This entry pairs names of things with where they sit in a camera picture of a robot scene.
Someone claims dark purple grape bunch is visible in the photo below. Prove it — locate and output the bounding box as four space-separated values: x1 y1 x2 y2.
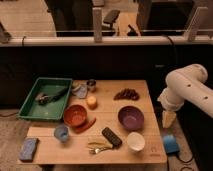
114 88 140 100

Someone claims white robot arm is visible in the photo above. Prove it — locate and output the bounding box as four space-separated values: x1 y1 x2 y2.
157 64 213 128

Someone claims purple bowl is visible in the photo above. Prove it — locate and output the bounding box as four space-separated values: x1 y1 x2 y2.
118 106 144 131

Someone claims red bowl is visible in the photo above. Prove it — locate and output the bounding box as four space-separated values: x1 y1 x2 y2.
63 105 87 127

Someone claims black remote control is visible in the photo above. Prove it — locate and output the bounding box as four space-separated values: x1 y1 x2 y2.
102 127 122 148

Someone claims red chili pepper toy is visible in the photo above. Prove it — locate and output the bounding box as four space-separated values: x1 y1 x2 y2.
73 118 96 134

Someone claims yellow banana toy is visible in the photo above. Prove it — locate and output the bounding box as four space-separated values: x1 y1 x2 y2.
87 138 113 148

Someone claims small metal cup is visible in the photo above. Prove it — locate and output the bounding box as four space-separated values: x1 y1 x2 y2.
86 79 96 92

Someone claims grey blue cloth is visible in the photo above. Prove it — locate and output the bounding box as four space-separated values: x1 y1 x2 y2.
72 84 88 99

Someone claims blue plastic cup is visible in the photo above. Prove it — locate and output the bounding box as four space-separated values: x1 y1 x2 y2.
54 124 69 142

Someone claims green plastic tray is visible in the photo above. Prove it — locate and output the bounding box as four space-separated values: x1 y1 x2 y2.
18 77 72 121

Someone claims dark tool in tray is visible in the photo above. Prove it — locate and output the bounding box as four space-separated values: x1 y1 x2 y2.
35 87 68 105

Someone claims blue sponge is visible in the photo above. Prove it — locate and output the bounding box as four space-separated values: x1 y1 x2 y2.
19 138 39 162

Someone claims white rail with posts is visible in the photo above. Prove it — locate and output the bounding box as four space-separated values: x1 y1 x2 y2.
0 8 213 46

